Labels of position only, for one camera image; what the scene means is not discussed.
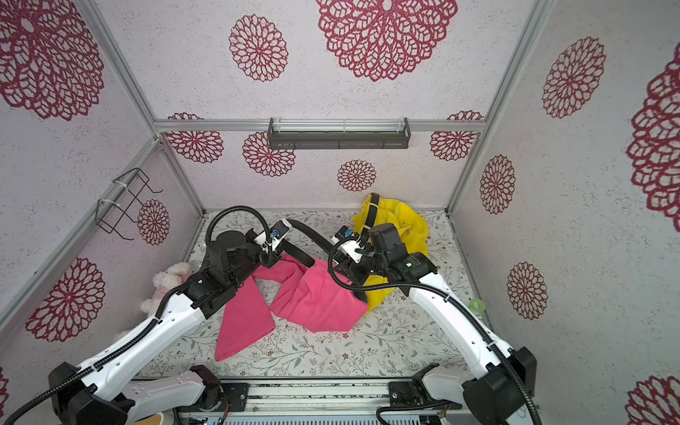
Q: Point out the black wire wall rack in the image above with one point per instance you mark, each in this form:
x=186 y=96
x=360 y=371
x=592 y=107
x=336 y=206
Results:
x=110 y=212

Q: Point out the black wall shelf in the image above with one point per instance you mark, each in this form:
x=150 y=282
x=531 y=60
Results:
x=313 y=135

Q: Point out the yellow trousers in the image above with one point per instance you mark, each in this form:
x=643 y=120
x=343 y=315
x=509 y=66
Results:
x=412 y=228

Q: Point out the white plush toy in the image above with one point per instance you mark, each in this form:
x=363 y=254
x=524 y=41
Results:
x=163 y=282

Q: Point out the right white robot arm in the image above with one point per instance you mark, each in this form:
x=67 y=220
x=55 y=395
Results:
x=501 y=384

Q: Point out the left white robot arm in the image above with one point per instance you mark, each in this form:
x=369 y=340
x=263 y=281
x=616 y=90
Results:
x=101 y=389

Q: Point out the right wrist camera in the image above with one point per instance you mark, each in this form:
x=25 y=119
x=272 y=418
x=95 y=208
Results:
x=353 y=247

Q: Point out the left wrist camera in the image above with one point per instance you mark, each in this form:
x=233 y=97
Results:
x=275 y=232

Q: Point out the green plastic toy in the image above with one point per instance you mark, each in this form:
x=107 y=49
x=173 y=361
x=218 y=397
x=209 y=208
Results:
x=477 y=306

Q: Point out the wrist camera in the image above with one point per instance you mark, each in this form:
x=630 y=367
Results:
x=275 y=232
x=353 y=247

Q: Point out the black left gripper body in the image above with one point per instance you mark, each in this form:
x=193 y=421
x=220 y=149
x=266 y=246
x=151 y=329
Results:
x=254 y=255

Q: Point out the metal base rail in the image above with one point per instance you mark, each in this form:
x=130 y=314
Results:
x=322 y=401

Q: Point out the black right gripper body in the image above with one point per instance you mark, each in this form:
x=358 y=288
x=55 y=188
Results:
x=347 y=268

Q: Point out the pink trousers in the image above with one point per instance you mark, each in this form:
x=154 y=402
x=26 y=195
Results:
x=306 y=296

